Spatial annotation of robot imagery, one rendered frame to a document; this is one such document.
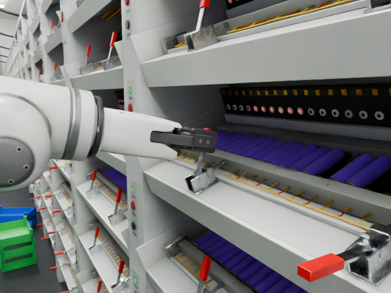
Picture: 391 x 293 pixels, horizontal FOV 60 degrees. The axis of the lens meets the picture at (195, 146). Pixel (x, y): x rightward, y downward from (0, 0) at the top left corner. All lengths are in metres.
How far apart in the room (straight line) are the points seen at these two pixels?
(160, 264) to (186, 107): 0.32
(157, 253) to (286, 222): 0.39
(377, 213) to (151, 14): 0.49
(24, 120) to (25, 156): 0.03
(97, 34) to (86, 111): 0.98
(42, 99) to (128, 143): 0.10
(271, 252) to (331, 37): 0.21
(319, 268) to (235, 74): 0.23
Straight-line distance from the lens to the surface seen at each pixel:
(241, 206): 0.43
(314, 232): 0.36
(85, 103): 0.39
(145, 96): 0.64
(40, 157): 0.31
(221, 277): 0.59
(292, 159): 0.47
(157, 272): 0.70
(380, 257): 0.30
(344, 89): 0.47
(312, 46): 0.31
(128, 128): 0.39
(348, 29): 0.29
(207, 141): 0.47
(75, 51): 1.33
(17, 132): 0.31
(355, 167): 0.42
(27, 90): 0.38
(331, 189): 0.38
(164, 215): 0.70
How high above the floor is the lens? 1.10
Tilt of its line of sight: 9 degrees down
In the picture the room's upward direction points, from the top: straight up
